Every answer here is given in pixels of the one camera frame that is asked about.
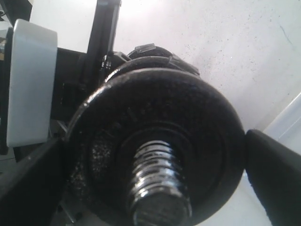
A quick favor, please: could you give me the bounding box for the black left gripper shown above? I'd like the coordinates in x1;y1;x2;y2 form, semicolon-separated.
0;0;130;154

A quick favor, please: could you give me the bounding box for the black weight plate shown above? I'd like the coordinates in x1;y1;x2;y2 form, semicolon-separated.
65;68;245;226

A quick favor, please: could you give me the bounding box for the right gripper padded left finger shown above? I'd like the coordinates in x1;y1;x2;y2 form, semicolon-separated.
0;138;66;226

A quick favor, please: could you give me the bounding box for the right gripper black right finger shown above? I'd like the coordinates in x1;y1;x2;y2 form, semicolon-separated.
246;129;301;226

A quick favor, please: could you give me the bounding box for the white rectangular plastic tray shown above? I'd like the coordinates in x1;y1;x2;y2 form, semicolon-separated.
225;91;301;226

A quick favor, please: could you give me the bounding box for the chrome threaded dumbbell bar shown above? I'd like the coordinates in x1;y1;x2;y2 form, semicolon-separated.
127;140;192;226

